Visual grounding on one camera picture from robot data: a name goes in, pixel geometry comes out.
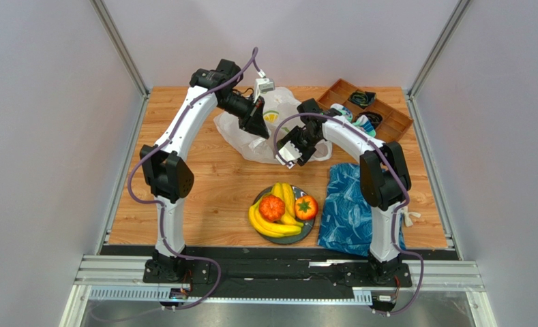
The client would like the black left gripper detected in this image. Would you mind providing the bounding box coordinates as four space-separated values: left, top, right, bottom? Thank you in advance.
218 93 270 140

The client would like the white plastic bag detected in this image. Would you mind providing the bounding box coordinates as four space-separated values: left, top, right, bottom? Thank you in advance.
213 87 333 165

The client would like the orange fake bell pepper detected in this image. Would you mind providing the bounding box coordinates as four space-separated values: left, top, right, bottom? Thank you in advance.
258 195 286 222

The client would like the yellow fake banana bunch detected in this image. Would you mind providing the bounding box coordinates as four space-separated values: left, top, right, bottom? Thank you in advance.
248 194 302 238

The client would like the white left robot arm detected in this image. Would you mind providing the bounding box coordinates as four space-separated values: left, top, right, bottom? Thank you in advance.
140 59 275 280

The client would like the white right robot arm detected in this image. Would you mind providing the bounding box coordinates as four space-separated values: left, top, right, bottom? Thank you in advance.
274 99 411 276

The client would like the blue patterned cloth bag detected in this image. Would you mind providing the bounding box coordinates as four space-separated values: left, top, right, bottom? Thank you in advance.
317 163 381 256

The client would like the teal white sock upper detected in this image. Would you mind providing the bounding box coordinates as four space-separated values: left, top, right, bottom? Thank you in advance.
330 103 353 122

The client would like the teal white sock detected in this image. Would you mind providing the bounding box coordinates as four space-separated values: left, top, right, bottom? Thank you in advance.
330 103 353 122
353 115 376 138

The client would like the teal white sock lower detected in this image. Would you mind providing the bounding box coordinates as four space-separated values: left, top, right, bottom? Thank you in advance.
353 115 376 138

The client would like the dark rolled sock upper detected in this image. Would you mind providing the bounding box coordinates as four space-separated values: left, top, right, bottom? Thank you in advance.
348 90 376 109

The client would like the black rolled sock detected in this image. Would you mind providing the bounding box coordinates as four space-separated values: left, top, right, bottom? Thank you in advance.
364 111 383 129

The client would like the dark blue ceramic plate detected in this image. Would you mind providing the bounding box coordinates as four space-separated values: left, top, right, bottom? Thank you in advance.
248 183 319 245

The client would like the brown compartment tray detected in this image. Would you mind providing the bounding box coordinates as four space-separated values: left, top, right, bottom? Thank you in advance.
317 79 413 142

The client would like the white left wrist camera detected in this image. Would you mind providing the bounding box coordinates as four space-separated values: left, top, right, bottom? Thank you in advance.
253 78 275 102

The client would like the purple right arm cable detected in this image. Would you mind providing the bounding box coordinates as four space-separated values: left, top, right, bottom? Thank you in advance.
272 112 425 316

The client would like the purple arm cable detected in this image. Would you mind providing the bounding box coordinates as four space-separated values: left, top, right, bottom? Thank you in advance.
272 112 425 316
127 46 265 311

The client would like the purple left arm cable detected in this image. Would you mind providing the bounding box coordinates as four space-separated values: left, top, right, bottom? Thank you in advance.
127 46 265 311

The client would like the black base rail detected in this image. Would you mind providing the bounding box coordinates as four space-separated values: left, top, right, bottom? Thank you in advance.
100 245 458 300

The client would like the aluminium frame base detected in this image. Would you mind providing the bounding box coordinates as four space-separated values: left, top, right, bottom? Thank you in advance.
61 255 496 326

